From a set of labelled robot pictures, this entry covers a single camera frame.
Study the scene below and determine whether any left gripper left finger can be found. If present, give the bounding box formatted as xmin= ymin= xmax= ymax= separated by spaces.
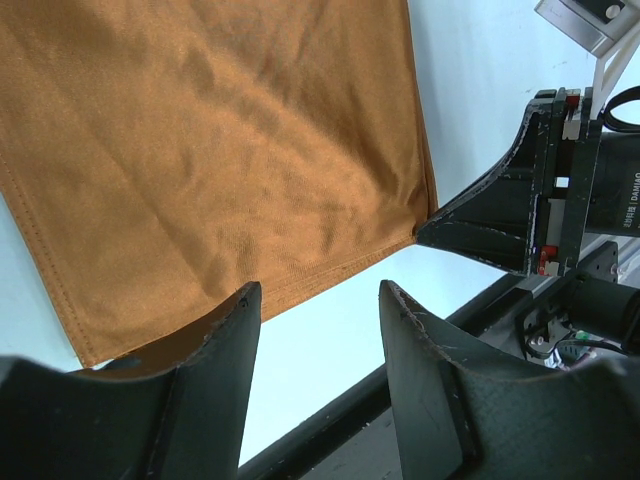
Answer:
xmin=1 ymin=282 xmax=262 ymax=479

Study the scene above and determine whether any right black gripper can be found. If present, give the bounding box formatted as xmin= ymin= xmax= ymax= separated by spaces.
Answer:
xmin=417 ymin=87 xmax=639 ymax=276

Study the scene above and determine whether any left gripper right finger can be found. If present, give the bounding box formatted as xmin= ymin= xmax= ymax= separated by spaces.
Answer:
xmin=379 ymin=280 xmax=639 ymax=479

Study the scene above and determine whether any orange cloth napkin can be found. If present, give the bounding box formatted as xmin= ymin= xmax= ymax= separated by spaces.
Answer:
xmin=1 ymin=1 xmax=438 ymax=366

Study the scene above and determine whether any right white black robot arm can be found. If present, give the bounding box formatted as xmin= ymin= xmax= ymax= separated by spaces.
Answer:
xmin=417 ymin=88 xmax=639 ymax=368

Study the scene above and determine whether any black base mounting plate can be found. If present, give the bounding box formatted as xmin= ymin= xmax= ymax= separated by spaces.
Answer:
xmin=237 ymin=272 xmax=640 ymax=480

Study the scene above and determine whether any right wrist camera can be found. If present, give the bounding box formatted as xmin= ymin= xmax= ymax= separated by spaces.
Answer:
xmin=534 ymin=0 xmax=639 ymax=118

